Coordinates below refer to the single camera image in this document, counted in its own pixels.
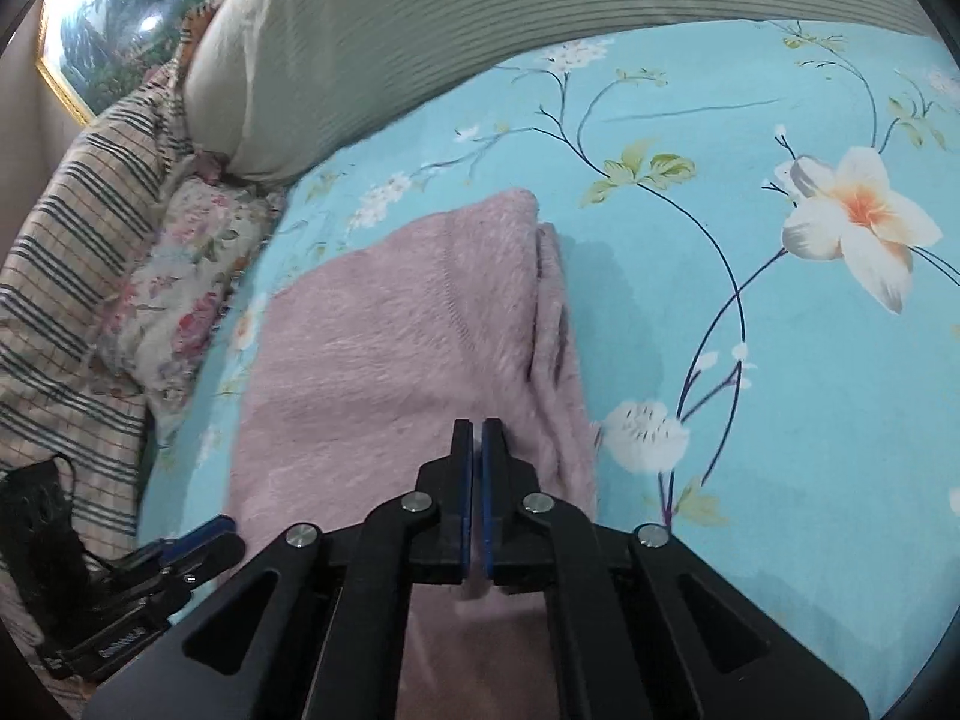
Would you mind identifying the floral print small pillow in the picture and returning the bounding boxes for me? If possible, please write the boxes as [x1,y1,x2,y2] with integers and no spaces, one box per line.
[96,176,285,442]

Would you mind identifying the plaid beige blanket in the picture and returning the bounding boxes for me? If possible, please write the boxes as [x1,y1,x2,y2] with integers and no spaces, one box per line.
[0,1,226,699]

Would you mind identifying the framed landscape painting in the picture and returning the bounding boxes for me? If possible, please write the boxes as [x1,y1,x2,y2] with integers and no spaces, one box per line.
[37,0,203,125]

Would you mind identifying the green striped pillow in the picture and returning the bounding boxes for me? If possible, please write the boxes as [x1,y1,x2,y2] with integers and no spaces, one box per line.
[184,0,934,182]

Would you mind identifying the mauve fleece sweater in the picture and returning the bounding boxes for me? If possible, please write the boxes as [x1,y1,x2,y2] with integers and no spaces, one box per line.
[224,187,602,720]

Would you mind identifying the turquoise floral bed sheet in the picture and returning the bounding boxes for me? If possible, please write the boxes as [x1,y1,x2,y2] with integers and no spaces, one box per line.
[139,21,958,717]

